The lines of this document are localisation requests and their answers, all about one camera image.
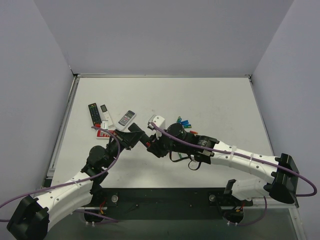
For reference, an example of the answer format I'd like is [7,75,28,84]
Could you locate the black multi-button remote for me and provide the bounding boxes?
[88,103,102,126]

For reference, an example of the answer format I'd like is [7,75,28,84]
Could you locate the grey and white remote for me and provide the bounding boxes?
[118,110,136,127]

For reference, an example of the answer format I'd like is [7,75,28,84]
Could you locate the red and white remote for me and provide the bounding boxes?
[96,130,110,140]

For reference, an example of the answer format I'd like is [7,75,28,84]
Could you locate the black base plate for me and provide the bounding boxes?
[80,187,253,224]

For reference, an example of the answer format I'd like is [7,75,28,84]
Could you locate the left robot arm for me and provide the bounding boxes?
[6,129,145,240]

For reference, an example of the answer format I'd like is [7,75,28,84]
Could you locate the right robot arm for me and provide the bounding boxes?
[143,121,299,204]

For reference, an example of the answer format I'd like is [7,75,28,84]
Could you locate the green blue battery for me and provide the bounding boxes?
[184,124,192,129]

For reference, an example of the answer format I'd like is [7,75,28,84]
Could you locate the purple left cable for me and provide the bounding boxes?
[0,124,123,225]

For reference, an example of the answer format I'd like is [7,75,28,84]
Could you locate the slim white remote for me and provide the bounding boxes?
[100,104,114,127]

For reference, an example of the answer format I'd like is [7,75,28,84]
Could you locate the purple cable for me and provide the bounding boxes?
[149,121,318,227]
[0,124,123,225]

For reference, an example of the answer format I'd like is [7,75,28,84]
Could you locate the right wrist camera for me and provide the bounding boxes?
[147,114,166,140]

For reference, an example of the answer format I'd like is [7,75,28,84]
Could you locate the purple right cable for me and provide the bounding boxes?
[149,121,318,227]

